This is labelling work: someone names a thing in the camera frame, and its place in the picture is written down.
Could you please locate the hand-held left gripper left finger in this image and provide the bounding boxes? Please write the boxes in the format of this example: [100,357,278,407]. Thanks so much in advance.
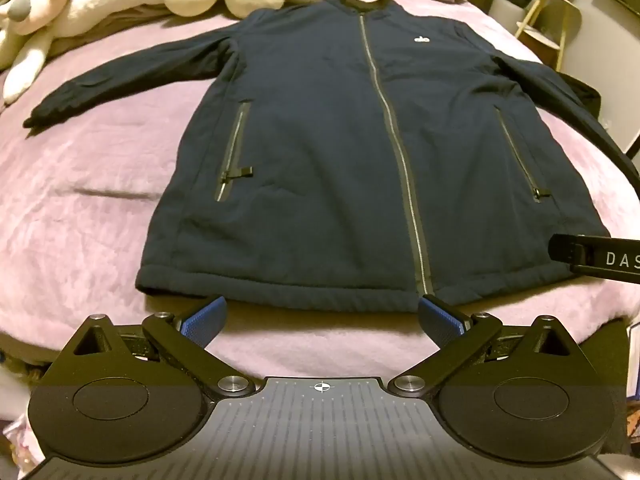
[65,296,256,398]

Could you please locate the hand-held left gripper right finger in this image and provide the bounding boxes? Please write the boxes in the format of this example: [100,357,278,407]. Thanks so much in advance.
[390,294,576,397]

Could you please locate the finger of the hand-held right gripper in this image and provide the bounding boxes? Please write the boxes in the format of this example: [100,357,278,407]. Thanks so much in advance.
[547,232,601,277]

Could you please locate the navy zip jacket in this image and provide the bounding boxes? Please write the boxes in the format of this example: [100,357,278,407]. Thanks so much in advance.
[22,0,640,318]

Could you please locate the pink fleece blanket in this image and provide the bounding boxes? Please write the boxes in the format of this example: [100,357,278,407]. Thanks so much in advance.
[0,0,640,376]

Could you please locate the white plush toy grey paws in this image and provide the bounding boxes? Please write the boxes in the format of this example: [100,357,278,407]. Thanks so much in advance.
[0,0,173,106]

